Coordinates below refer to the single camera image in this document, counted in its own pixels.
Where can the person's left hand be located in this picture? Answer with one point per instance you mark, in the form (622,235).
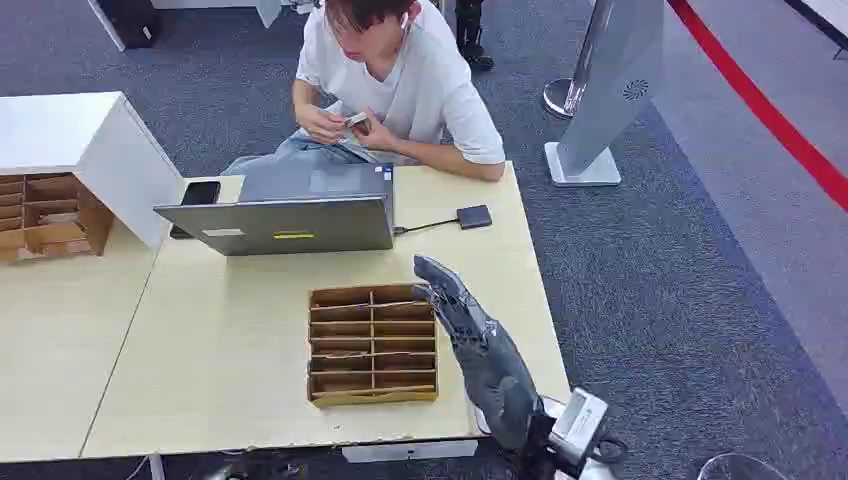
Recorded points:
(376,136)

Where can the grey open laptop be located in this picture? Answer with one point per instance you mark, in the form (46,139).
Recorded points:
(298,225)

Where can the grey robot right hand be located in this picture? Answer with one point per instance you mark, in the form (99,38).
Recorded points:
(490,371)

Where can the red barrier band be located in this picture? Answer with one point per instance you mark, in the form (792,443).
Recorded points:
(762,109)

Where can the chrome stanchion post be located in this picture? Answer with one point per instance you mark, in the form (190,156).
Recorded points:
(563,96)

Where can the white cabinet box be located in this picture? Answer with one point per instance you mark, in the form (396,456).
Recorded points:
(99,146)

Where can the person's right hand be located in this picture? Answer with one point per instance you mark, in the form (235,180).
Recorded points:
(318,124)

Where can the white desk leg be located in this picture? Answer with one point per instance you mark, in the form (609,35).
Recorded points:
(156,467)

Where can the black external drive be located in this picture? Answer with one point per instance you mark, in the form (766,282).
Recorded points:
(474,216)

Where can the white table frame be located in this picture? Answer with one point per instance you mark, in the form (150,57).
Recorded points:
(199,5)

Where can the black robot legs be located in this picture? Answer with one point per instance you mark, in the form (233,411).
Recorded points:
(472,33)

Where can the person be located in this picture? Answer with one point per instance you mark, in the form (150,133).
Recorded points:
(411,79)

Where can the wooden divider box with compartments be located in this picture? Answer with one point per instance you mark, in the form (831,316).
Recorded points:
(53,218)

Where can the black smartphone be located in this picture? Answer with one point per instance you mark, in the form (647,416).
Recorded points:
(199,194)

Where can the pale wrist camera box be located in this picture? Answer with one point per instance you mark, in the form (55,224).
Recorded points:
(580,417)

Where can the wooden card box with slots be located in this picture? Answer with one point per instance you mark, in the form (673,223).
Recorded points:
(358,344)

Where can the clear plastic dome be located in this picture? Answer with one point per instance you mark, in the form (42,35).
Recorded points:
(738,469)

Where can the white earbud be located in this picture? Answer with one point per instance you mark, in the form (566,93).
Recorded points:
(404,20)

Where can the grey standing panel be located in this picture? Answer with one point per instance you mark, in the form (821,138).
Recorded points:
(609,86)

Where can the white furniture edge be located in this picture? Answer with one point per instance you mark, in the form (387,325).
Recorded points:
(821,16)

